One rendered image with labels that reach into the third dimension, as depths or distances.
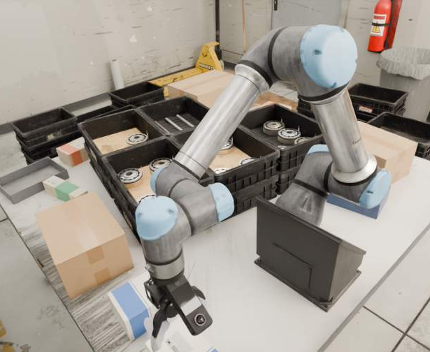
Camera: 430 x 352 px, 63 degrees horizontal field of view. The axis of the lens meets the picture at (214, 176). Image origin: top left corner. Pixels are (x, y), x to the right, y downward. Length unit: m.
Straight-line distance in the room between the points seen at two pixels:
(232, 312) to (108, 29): 4.08
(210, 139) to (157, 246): 0.27
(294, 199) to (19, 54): 3.77
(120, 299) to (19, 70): 3.63
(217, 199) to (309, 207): 0.45
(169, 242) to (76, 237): 0.62
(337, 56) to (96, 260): 0.89
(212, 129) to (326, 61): 0.27
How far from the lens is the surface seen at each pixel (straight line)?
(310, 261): 1.06
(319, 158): 1.09
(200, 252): 1.29
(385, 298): 2.17
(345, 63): 0.78
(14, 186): 1.94
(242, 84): 0.82
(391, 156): 1.60
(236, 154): 1.58
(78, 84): 4.69
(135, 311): 1.06
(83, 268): 1.20
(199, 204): 0.66
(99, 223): 1.25
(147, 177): 1.48
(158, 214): 0.62
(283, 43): 0.79
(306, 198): 1.08
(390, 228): 1.47
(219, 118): 0.79
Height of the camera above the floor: 1.62
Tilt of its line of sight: 33 degrees down
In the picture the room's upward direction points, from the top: 4 degrees counter-clockwise
